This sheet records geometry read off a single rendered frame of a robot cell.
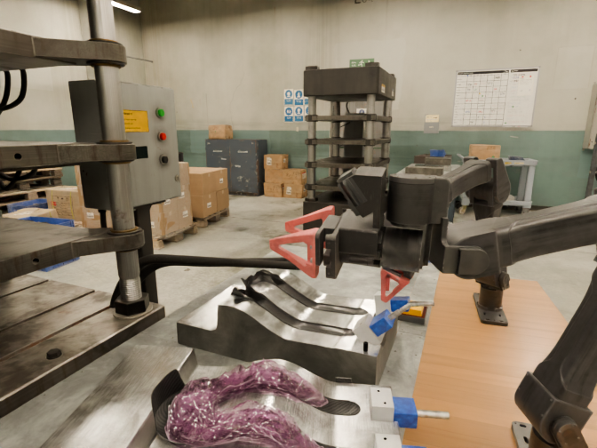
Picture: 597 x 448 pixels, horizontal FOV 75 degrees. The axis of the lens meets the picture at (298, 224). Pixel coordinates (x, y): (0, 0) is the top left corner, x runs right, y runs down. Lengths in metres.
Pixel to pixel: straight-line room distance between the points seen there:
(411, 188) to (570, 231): 0.22
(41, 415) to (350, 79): 4.42
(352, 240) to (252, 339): 0.48
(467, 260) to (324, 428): 0.36
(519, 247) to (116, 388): 0.65
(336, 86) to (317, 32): 3.16
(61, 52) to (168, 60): 8.50
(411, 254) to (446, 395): 0.46
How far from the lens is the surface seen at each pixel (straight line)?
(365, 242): 0.50
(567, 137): 7.42
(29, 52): 1.18
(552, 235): 0.59
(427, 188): 0.50
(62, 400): 0.97
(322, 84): 4.94
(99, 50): 1.17
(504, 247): 0.55
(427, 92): 7.33
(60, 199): 6.01
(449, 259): 0.52
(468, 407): 0.90
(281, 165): 7.62
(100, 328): 1.25
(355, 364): 0.85
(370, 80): 4.78
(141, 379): 0.76
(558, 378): 0.70
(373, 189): 0.49
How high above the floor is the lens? 1.33
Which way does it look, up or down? 14 degrees down
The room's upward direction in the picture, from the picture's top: straight up
